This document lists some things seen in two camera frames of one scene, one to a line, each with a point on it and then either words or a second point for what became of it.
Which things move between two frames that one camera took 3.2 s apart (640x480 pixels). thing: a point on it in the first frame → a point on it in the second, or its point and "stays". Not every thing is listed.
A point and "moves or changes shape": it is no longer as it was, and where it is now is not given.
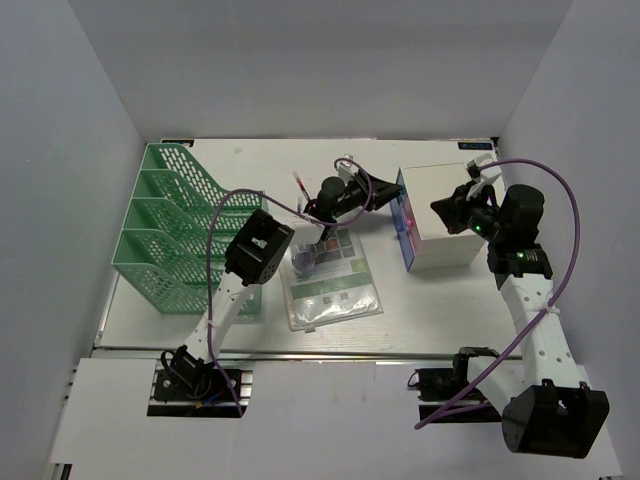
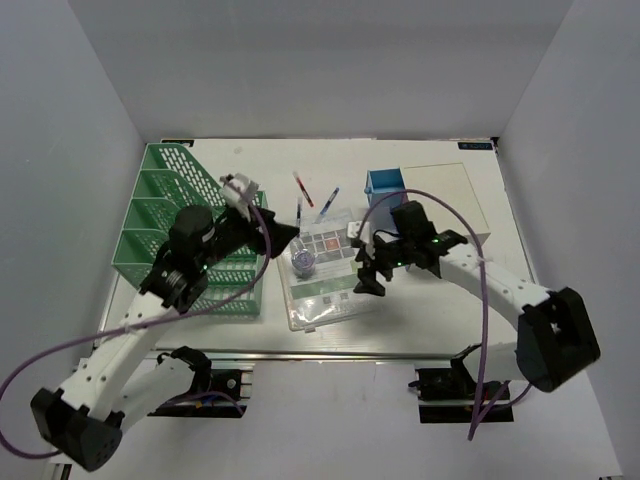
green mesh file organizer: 162,252 stays
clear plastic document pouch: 341,287 stays
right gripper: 466,196 → 367,274
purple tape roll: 304,262 stays
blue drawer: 398,208 moves or changes shape
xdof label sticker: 479,146 stays
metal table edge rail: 337,355 stays
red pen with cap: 301,186 stays
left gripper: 382,191 → 279,234
